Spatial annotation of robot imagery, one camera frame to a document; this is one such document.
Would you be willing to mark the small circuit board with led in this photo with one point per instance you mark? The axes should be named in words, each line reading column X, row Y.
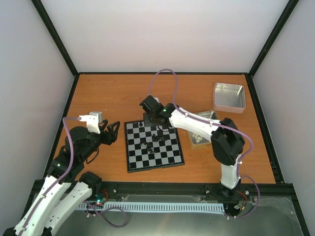
column 101, row 198

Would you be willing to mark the black chess pieces cluster upper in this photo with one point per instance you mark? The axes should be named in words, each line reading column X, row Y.
column 162, row 135

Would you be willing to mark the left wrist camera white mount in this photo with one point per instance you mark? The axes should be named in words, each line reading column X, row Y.
column 92, row 120

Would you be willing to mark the black chess pieces cluster centre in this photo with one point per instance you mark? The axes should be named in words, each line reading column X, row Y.
column 147, row 146

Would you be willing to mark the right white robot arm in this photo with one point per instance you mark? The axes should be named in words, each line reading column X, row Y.
column 226, row 140

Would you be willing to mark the black frame rail front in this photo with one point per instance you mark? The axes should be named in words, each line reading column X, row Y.
column 207, row 189

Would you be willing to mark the pink-rimmed metal tin lid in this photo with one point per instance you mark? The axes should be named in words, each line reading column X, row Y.
column 229, row 98

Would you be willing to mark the black and silver chessboard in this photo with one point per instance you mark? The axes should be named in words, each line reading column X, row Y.
column 166, row 153

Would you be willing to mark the light blue cable duct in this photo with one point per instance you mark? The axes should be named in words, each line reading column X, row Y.
column 150, row 207

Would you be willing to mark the white chess pieces in tin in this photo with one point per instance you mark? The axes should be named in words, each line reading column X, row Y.
column 196, row 138

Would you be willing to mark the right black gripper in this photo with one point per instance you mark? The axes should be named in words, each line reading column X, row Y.
column 147, row 122

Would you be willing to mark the open metal tin with pieces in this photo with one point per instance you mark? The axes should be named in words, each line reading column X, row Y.
column 204, row 143

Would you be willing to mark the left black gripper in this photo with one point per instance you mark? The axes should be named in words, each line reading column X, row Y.
column 113, row 136

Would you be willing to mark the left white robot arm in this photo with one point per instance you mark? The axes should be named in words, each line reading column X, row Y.
column 60, row 194

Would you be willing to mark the black chess pieces cluster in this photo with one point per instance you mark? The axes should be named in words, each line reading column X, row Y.
column 147, row 146
column 162, row 135

